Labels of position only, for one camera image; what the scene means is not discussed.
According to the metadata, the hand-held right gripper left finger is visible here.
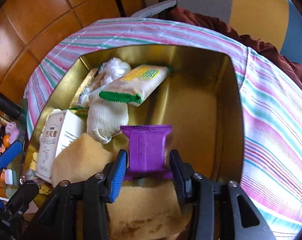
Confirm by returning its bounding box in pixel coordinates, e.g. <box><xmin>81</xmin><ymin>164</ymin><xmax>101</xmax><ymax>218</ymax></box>
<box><xmin>28</xmin><ymin>149</ymin><xmax>128</xmax><ymax>240</ymax></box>

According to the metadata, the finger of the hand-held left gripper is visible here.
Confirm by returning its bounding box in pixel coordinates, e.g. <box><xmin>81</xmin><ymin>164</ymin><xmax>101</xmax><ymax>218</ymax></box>
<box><xmin>4</xmin><ymin>180</ymin><xmax>39</xmax><ymax>217</ymax></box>
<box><xmin>0</xmin><ymin>141</ymin><xmax>25</xmax><ymax>170</ymax></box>

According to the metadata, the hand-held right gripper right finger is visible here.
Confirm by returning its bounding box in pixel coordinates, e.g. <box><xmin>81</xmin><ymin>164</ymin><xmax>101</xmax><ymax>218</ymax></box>
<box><xmin>169</xmin><ymin>149</ymin><xmax>274</xmax><ymax>240</ymax></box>

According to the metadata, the purple snack packet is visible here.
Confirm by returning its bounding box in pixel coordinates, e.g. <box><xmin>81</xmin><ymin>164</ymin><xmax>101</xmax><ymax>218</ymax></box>
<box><xmin>119</xmin><ymin>124</ymin><xmax>174</xmax><ymax>180</ymax></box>

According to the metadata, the small stained yellow sponge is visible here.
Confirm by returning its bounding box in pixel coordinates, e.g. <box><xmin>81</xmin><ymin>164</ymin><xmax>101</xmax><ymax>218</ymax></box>
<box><xmin>106</xmin><ymin>179</ymin><xmax>186</xmax><ymax>240</ymax></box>

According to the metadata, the large yellow sponge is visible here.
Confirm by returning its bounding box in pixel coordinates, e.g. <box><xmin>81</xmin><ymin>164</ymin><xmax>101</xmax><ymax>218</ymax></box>
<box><xmin>52</xmin><ymin>132</ymin><xmax>119</xmax><ymax>183</ymax></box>

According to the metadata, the cream printed box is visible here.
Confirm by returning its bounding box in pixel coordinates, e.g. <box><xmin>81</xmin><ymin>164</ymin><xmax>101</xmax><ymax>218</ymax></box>
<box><xmin>35</xmin><ymin>109</ymin><xmax>87</xmax><ymax>184</ymax></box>

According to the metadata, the white plastic item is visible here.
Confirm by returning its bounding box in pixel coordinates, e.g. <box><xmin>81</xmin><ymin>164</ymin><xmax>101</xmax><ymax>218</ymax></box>
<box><xmin>43</xmin><ymin>108</ymin><xmax>66</xmax><ymax>125</ymax></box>

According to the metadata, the white knit glove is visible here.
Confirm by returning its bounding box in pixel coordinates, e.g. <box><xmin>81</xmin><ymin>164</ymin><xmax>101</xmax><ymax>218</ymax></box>
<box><xmin>87</xmin><ymin>75</ymin><xmax>130</xmax><ymax>144</ymax></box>

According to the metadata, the gold tin box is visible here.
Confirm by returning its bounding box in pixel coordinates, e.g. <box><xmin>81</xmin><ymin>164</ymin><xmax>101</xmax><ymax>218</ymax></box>
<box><xmin>23</xmin><ymin>44</ymin><xmax>244</xmax><ymax>240</ymax></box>

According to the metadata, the clear brown cracker packet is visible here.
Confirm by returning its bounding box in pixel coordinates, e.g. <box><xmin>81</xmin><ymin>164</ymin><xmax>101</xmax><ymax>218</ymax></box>
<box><xmin>69</xmin><ymin>67</ymin><xmax>101</xmax><ymax>108</ymax></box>

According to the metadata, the green label cracker packet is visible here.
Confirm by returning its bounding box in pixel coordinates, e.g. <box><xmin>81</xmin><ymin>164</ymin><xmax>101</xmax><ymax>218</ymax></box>
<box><xmin>98</xmin><ymin>64</ymin><xmax>171</xmax><ymax>107</ymax></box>

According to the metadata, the clear plastic bag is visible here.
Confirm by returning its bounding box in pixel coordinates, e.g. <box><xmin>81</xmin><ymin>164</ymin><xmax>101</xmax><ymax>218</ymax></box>
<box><xmin>98</xmin><ymin>57</ymin><xmax>132</xmax><ymax>85</ymax></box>

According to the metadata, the glass side table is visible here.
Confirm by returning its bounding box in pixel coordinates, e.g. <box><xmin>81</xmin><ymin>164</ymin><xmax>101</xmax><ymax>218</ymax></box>
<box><xmin>0</xmin><ymin>97</ymin><xmax>29</xmax><ymax>200</ymax></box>

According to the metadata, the pink hair roller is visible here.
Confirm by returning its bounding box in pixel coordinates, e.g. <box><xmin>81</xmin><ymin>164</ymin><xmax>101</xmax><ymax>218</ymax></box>
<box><xmin>5</xmin><ymin>121</ymin><xmax>20</xmax><ymax>143</ymax></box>

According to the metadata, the small white box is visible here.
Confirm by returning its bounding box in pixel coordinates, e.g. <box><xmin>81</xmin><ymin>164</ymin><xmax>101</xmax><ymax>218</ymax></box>
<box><xmin>2</xmin><ymin>169</ymin><xmax>15</xmax><ymax>184</ymax></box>

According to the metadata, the black metal tube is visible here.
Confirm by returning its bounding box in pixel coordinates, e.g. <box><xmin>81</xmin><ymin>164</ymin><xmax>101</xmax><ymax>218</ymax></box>
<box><xmin>0</xmin><ymin>85</ymin><xmax>22</xmax><ymax>118</ymax></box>

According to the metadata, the striped pink green bedsheet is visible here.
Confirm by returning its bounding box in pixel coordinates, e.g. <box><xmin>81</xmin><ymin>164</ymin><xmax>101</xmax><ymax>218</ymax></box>
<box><xmin>23</xmin><ymin>17</ymin><xmax>302</xmax><ymax>238</ymax></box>

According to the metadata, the maroon cloth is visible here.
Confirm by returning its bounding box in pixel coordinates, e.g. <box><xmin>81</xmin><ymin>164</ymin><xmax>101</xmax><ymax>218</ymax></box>
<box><xmin>170</xmin><ymin>6</ymin><xmax>302</xmax><ymax>93</ymax></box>

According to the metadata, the blue yellow grey chair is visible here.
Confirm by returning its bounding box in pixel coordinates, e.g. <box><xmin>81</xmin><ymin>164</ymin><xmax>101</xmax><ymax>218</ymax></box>
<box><xmin>131</xmin><ymin>0</ymin><xmax>302</xmax><ymax>63</ymax></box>

